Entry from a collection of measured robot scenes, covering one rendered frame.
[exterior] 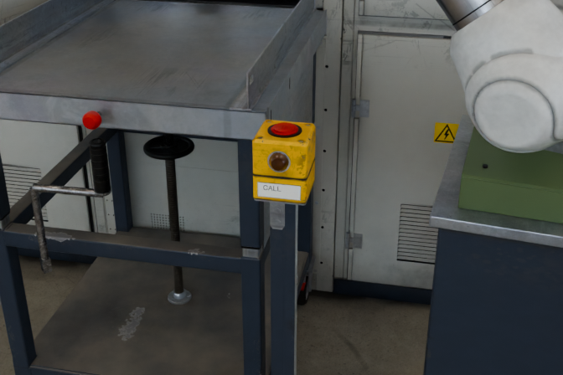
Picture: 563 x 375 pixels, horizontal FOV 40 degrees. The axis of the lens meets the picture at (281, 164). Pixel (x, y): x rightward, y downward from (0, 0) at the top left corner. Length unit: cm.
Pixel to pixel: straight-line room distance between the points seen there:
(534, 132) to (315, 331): 125
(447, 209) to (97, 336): 99
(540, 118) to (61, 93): 85
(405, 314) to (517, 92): 131
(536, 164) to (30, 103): 89
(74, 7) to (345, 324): 110
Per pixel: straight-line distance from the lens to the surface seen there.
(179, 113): 138
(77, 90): 147
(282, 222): 117
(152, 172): 226
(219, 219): 227
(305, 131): 112
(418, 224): 215
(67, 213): 243
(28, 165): 241
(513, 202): 124
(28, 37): 177
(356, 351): 212
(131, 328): 194
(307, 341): 215
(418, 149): 204
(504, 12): 109
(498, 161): 127
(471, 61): 110
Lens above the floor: 135
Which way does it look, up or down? 26 degrees down
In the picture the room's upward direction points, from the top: straight up
